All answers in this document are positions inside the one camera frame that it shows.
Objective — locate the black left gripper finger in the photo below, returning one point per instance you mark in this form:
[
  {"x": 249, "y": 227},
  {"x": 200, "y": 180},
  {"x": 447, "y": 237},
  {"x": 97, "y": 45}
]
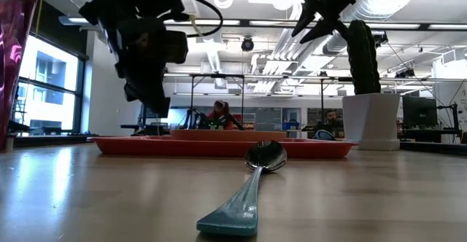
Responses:
[{"x": 144, "y": 100}]

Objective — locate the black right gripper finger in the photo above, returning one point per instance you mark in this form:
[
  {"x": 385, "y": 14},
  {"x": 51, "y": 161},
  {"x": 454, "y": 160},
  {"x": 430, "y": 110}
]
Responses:
[
  {"x": 321, "y": 30},
  {"x": 306, "y": 12}
]

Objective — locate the red plastic tray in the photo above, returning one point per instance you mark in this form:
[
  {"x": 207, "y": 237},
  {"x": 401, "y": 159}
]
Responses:
[{"x": 204, "y": 149}]

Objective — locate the pink faceted plastic cup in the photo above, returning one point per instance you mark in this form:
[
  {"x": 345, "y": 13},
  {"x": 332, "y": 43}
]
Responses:
[{"x": 14, "y": 52}]

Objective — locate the black background robot arm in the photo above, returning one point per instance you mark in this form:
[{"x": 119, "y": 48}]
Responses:
[
  {"x": 193, "y": 120},
  {"x": 235, "y": 122}
]

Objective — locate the black computer monitor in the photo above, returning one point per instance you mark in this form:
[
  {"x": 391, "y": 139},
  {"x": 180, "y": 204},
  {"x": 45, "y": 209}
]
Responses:
[
  {"x": 166, "y": 107},
  {"x": 419, "y": 111}
]

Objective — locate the person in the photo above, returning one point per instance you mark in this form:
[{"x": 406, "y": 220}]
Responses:
[
  {"x": 220, "y": 116},
  {"x": 332, "y": 120}
]

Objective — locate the black hanging device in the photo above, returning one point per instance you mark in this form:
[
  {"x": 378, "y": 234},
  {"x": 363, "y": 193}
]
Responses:
[{"x": 405, "y": 73}]

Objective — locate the large window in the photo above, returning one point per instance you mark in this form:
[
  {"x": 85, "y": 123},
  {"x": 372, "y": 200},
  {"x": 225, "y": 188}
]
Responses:
[{"x": 47, "y": 89}]

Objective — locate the white plant pot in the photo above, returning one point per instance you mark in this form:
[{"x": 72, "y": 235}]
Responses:
[{"x": 370, "y": 118}]

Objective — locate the dark blue rounded object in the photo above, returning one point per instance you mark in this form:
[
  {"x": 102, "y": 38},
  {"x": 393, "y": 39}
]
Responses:
[{"x": 324, "y": 135}]

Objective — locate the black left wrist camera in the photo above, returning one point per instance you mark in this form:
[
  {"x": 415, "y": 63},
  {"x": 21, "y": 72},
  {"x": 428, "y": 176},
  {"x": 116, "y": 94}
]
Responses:
[{"x": 175, "y": 47}]

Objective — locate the black round ceiling camera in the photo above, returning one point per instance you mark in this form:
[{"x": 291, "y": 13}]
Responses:
[{"x": 247, "y": 44}]

